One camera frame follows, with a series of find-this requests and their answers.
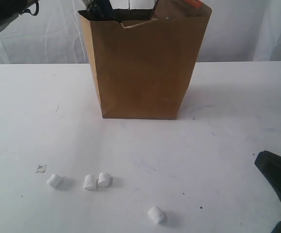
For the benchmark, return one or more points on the torn paper scrap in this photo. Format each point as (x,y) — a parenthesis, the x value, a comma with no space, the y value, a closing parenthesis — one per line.
(41,169)

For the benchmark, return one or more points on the large brown paper bag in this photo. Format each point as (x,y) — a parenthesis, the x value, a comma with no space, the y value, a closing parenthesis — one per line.
(142,67)

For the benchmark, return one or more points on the white marshmallow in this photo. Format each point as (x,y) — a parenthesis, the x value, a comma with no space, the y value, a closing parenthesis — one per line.
(90,182)
(156,215)
(54,181)
(104,179)

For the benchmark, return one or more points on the long noodle package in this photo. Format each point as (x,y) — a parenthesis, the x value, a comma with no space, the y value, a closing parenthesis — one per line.
(99,9)

